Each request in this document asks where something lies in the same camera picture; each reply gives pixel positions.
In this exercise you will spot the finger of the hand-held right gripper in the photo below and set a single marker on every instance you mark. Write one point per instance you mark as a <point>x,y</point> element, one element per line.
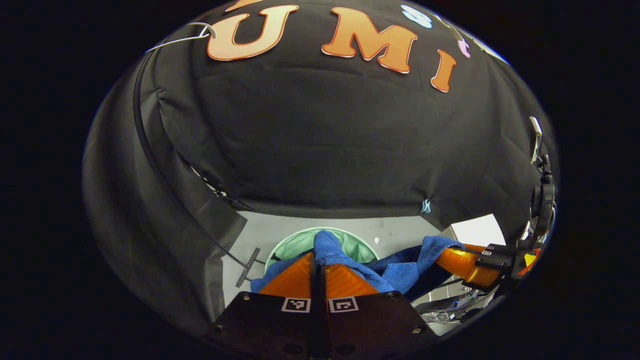
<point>465,265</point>

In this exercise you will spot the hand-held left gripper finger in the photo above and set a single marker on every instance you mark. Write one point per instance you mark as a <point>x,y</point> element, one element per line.
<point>324,325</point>
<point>315,325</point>

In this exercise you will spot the green laundry hamper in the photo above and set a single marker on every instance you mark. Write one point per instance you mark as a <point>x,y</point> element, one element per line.
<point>295,245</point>

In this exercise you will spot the black clothes rack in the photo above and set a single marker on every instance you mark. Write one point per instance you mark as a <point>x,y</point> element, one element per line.
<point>247,270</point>

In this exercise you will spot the white plastic hanger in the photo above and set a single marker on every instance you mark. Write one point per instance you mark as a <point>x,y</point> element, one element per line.
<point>175,41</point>

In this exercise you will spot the white sheet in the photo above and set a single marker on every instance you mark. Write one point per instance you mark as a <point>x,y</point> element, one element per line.
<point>477,231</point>

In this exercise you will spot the teal clip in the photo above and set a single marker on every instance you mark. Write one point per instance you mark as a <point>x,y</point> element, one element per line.
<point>426,206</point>

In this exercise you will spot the white device on stand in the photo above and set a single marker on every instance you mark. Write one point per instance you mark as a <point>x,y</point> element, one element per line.
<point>535,137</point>

